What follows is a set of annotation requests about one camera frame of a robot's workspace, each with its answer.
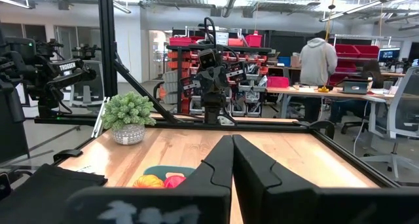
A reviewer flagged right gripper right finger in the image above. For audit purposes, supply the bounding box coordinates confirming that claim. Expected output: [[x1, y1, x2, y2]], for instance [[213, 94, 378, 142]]
[[232, 134, 419, 224]]

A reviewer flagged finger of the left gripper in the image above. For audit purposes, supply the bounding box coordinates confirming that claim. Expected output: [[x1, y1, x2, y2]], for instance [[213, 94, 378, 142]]
[[200, 69, 213, 94], [212, 69, 227, 94]]

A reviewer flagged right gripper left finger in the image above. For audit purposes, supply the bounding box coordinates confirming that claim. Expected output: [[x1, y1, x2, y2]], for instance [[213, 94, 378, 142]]
[[64, 134, 234, 224]]

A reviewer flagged red toy pepper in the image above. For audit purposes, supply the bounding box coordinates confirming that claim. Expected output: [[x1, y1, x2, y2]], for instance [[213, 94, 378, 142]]
[[163, 175, 187, 189]]

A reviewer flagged orange toy pumpkin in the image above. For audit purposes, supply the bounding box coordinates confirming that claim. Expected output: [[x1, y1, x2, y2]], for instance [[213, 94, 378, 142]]
[[132, 174, 166, 189]]

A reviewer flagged teal plastic tupperware container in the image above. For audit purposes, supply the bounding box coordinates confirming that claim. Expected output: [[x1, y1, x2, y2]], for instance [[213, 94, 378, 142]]
[[143, 165, 196, 183]]

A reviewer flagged storage shelf with bins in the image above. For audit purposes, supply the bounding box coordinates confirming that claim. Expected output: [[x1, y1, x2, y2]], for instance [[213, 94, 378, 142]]
[[165, 44, 273, 117]]

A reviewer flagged tall red plastic bin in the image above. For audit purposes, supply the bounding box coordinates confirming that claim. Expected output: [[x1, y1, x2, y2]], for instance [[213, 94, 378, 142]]
[[244, 33, 263, 48]]

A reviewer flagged red bin on desk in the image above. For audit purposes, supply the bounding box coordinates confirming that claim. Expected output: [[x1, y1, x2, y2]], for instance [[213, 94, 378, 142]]
[[266, 76, 291, 88]]

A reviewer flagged wide red plastic bin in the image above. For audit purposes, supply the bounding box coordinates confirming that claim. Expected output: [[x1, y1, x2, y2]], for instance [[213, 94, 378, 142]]
[[169, 37, 193, 47]]

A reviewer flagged wooden office desk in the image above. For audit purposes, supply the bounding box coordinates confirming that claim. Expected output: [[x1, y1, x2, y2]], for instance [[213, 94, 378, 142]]
[[265, 85, 395, 120]]

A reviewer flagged person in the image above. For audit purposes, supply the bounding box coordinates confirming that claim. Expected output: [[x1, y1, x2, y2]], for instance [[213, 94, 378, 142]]
[[329, 59, 384, 124], [299, 29, 338, 123]]

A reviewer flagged green potted plant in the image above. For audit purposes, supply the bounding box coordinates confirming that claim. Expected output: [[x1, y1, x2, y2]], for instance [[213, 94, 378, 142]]
[[101, 91, 157, 146]]

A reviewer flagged black table clamp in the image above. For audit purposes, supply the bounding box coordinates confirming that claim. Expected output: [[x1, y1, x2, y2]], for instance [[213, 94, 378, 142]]
[[53, 149, 83, 162], [307, 120, 336, 140]]

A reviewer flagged grey office chair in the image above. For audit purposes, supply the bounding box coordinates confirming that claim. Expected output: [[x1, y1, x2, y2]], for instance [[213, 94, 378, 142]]
[[69, 60, 105, 107]]

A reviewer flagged grey laptop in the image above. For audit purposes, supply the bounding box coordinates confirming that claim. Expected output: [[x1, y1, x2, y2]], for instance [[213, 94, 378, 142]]
[[342, 80, 370, 95]]

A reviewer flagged rack with red bins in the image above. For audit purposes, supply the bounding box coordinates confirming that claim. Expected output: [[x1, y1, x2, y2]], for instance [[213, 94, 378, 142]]
[[329, 43, 380, 86]]

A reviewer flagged computer monitor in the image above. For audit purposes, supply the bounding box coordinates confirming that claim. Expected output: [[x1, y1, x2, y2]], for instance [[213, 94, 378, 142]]
[[378, 47, 402, 63]]

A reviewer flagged white office chair base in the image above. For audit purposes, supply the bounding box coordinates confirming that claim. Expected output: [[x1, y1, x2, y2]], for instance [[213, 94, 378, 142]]
[[359, 65, 419, 182]]

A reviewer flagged black folded cloth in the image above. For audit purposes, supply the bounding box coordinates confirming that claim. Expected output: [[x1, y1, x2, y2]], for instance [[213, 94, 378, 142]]
[[0, 163, 109, 224]]

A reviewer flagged black flat panel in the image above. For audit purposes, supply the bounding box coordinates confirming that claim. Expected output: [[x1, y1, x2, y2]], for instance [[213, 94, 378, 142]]
[[0, 79, 31, 166]]

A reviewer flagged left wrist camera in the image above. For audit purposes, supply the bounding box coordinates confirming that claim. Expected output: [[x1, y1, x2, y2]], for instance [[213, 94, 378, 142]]
[[197, 48, 218, 71]]

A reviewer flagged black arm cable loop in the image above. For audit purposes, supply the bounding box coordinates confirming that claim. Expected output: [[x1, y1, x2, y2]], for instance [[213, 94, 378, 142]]
[[203, 16, 217, 51]]

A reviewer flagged black aluminium rig frame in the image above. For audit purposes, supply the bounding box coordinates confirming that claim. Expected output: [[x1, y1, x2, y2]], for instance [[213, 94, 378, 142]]
[[34, 0, 402, 189]]

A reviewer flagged silver aluminium rail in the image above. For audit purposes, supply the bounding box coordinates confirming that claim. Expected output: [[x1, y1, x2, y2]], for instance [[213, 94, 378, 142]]
[[91, 98, 111, 138]]

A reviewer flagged yellow hanging cable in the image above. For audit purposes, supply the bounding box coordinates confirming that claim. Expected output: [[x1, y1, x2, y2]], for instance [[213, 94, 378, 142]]
[[318, 0, 338, 93]]

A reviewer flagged white floor cable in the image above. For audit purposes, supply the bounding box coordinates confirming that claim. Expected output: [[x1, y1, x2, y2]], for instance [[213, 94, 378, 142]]
[[353, 101, 369, 155]]

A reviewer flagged black camera bracket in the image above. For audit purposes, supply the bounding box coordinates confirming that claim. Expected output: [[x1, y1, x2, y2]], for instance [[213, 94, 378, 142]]
[[0, 171, 14, 200]]

